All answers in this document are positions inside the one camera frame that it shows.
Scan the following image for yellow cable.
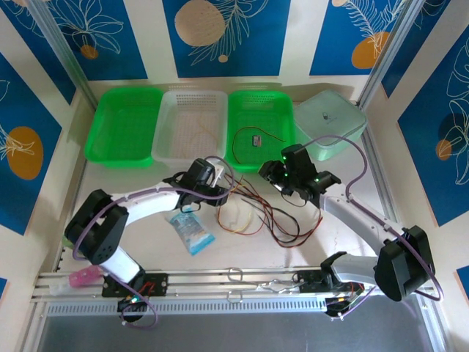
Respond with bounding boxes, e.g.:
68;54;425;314
191;114;218;148
217;202;255;235

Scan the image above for red cable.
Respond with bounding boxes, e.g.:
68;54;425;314
225;172;281;223
232;125;288;166
263;205;325;251

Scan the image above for black cable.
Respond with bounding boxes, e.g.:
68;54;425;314
240;197;294;235
256;205;302;243
234;179;274;213

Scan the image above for blue snack packet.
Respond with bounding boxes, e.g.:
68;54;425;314
163;205;216;257

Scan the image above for white plastic basket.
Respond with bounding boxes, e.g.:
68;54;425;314
151;89;229;169

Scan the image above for green plastic basket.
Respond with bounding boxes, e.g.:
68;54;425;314
84;87;165;169
223;90;298;175

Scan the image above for grey metal sheet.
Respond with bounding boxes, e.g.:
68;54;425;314
35;314;450;352

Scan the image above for pink plastic packet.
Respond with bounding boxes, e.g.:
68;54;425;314
49;266;102;296

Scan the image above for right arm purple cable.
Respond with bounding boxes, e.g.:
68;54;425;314
302;134;445;319

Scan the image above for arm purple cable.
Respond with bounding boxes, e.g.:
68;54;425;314
302;134;445;319
73;156;232;328

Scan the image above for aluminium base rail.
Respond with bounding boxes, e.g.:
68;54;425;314
31;264;432;305

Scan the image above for metal wire clip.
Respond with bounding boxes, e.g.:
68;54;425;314
256;278;306;295

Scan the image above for slotted grey cable duct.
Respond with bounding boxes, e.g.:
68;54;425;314
43;296;423;318

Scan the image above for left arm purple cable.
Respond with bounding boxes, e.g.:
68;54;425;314
73;156;232;328

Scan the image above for aluminium frame post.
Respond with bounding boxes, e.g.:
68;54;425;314
357;0;421;108
26;0;91;99

